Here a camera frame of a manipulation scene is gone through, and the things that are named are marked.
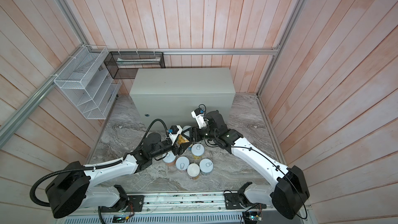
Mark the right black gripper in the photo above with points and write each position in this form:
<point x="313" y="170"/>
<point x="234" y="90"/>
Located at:
<point x="193" y="129"/>

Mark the white wire mesh shelf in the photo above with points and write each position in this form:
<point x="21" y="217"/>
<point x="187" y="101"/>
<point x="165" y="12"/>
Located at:
<point x="87" y="83"/>

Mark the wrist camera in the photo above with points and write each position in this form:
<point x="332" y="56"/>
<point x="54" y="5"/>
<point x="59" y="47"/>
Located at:
<point x="174" y="131"/>
<point x="199" y="115"/>

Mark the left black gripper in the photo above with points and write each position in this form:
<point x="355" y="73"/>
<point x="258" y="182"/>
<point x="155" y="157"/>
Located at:
<point x="176" y="149"/>

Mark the teal label can back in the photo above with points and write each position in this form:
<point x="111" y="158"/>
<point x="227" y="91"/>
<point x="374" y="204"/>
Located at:
<point x="186" y="128"/>

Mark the blue label can front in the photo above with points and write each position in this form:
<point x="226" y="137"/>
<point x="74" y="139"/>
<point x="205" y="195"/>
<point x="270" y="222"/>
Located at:
<point x="206" y="166"/>

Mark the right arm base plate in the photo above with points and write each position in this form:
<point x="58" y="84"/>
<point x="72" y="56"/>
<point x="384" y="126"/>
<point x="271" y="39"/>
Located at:
<point x="234" y="200"/>

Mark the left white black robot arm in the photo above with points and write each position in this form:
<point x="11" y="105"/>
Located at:
<point x="77" y="186"/>

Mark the black mesh basket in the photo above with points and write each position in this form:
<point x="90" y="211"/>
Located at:
<point x="125" y="64"/>

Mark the aluminium front rail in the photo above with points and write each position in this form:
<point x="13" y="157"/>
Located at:
<point x="167" y="202"/>

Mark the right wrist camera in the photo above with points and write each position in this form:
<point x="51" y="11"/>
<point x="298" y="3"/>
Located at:
<point x="199" y="115"/>

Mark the yellow can centre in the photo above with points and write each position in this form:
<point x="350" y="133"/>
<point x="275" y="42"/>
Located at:
<point x="197" y="151"/>

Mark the yellow label can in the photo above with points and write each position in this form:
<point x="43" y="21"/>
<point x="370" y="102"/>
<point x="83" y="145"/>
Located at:
<point x="182" y="142"/>

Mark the orange label can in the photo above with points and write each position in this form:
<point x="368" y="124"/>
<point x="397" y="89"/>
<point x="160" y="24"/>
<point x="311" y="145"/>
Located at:
<point x="170" y="159"/>

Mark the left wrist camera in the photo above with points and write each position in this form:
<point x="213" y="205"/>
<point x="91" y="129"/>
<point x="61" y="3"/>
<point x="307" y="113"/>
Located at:
<point x="174" y="131"/>

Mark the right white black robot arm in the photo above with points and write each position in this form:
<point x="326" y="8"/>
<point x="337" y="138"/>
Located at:
<point x="286" y="191"/>

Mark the pink label can front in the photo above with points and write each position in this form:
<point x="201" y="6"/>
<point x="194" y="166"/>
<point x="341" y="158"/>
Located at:
<point x="182" y="164"/>

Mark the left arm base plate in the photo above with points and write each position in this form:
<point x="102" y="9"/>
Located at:
<point x="131" y="204"/>

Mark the grey metal cabinet box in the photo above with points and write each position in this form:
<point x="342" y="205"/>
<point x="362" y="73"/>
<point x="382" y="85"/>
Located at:
<point x="171" y="94"/>

